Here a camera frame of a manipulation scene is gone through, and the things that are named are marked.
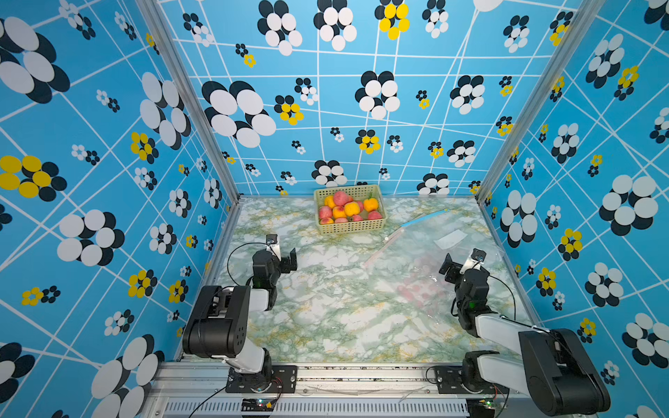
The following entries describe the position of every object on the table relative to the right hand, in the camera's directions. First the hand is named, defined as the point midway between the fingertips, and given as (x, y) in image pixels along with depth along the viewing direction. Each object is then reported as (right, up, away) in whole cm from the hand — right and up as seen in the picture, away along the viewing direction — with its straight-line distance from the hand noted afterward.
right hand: (466, 258), depth 87 cm
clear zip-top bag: (-16, -3, +12) cm, 20 cm away
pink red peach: (-43, +22, +21) cm, 53 cm away
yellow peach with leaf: (-30, +20, +24) cm, 44 cm away
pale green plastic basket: (-34, +25, +29) cm, 51 cm away
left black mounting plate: (-61, -32, -14) cm, 71 cm away
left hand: (-64, +3, +7) cm, 64 cm away
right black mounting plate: (-12, -33, -14) cm, 38 cm away
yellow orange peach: (-39, +18, +20) cm, 47 cm away
